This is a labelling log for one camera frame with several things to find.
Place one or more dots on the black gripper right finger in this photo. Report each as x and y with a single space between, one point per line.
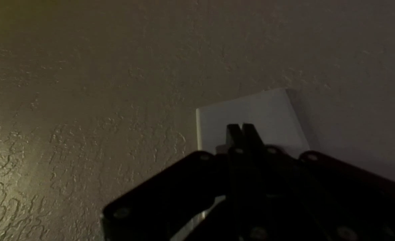
321 195

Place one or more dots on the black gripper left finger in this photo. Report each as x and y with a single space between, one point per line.
178 191

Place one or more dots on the white light switch plate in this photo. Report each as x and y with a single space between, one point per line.
258 111

